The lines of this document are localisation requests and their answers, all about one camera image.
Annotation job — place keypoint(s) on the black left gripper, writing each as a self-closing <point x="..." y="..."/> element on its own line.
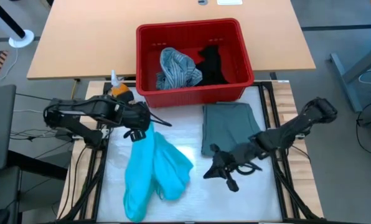
<point x="135" y="115"/>

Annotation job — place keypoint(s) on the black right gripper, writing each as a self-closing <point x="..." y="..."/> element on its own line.
<point x="241" y="155"/>

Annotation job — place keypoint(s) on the turquoise garment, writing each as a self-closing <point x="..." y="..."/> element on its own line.
<point x="160" y="168"/>

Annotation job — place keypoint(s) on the grey-green trousers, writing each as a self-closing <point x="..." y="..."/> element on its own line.
<point x="229" y="127"/>

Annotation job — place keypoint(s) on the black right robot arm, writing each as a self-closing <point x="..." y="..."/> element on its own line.
<point x="297" y="127"/>

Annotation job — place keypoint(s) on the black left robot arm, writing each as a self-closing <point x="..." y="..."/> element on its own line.
<point x="79" y="109"/>

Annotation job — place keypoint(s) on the red plastic laundry bin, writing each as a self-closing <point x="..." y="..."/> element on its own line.
<point x="185" y="37"/>

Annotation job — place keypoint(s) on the orange spray bottle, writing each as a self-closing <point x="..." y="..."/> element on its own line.
<point x="120" y="90"/>

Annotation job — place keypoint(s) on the blue grey striped garment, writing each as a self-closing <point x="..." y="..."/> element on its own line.
<point x="176" y="70"/>

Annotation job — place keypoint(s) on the black garment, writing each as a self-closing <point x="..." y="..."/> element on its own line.
<point x="212" y="68"/>

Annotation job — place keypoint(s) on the large tan wooden desk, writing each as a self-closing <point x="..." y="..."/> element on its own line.
<point x="89" y="37"/>

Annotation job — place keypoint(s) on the white paper sheet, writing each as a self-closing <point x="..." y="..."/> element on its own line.
<point x="229" y="2"/>

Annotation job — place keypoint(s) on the white pole stand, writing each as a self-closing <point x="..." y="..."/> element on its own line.
<point x="20" y="39"/>

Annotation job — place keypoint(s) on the grey metal table leg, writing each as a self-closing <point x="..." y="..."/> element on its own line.
<point x="353" y="67"/>

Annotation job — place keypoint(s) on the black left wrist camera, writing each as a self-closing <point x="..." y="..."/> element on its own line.
<point x="135" y="136"/>

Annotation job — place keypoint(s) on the silver aluminium rail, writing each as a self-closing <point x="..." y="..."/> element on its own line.
<point x="301" y="136"/>
<point x="106" y="133"/>

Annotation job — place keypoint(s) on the black aluminium table frame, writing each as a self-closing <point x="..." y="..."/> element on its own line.
<point x="279" y="193"/>

